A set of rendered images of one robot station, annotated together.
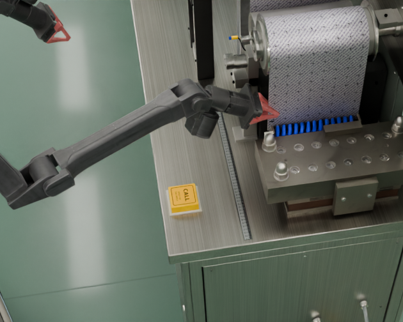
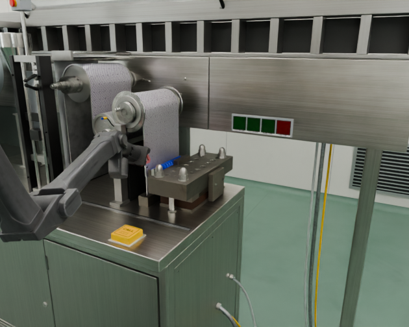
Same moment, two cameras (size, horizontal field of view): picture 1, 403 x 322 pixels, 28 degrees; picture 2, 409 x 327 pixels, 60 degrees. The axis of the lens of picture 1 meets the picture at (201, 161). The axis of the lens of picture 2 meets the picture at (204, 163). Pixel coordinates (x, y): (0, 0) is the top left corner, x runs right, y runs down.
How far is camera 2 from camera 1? 1.40 m
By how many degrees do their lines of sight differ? 56
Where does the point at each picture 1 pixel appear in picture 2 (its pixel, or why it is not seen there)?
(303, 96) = (158, 143)
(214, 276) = (179, 278)
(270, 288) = (200, 280)
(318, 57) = (161, 110)
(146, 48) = not seen: outside the picture
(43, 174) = (52, 196)
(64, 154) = (56, 183)
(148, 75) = not seen: hidden behind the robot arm
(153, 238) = not seen: outside the picture
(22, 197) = (44, 222)
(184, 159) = (99, 225)
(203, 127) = (124, 166)
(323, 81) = (165, 130)
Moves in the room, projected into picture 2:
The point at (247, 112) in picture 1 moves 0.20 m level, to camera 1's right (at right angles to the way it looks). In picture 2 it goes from (141, 154) to (176, 142)
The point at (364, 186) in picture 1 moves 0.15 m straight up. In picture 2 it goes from (220, 172) to (221, 134)
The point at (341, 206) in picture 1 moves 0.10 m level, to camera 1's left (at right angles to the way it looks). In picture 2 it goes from (215, 191) to (200, 200)
